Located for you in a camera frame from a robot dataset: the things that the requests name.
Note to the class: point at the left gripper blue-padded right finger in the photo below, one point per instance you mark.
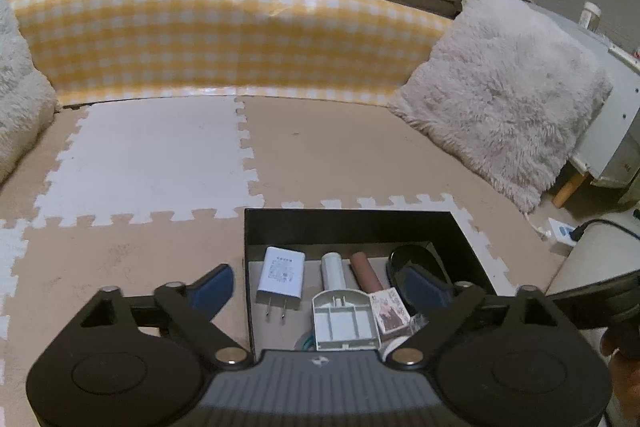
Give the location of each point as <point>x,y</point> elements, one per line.
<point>422,347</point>

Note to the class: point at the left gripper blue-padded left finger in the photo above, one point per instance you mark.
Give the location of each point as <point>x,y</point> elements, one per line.
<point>189,312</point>

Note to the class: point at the black glossy oval case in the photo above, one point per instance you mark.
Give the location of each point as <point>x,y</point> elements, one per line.
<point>415,264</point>

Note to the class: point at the UV gel polish box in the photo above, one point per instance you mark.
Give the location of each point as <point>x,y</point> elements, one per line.
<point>390,313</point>

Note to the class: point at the round yellow tin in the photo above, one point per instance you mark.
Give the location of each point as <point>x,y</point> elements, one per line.
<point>392,345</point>

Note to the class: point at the white USB charger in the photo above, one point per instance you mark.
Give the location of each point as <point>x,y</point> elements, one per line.
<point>281,281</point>

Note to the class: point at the brown nail polish bottle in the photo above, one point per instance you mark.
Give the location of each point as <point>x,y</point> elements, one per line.
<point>366,277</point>

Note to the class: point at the grey plastic tray part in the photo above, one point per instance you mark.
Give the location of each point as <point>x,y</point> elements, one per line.
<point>344,321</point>

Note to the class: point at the teal tape roll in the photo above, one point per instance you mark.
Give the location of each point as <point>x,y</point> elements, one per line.
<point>306,342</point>

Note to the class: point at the white cylinder tube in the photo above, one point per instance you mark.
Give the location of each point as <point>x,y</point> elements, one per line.
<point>332,270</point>

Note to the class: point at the black cardboard box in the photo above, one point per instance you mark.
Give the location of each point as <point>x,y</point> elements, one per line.
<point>280,323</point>

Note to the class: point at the clear plastic container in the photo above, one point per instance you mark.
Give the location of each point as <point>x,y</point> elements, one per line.
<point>416,323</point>

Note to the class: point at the beige cushion seat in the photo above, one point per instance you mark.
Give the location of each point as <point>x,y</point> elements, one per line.
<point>602,253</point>

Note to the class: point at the white power strip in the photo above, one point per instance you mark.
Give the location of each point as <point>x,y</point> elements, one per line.
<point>558,237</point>

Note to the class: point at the white side cabinet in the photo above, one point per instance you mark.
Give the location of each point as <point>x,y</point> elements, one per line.
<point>608,153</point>

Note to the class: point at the right white fluffy pillow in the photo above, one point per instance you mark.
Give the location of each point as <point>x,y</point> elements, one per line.
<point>508,92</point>

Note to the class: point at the white fluffy pillow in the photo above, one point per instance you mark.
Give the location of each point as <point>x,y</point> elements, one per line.
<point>28,101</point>
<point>508,92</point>

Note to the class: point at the left white fluffy pillow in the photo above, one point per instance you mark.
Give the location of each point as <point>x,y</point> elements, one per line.
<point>28,101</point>

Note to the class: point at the yellow gingham mattress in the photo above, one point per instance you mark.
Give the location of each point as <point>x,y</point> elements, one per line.
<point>354,51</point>

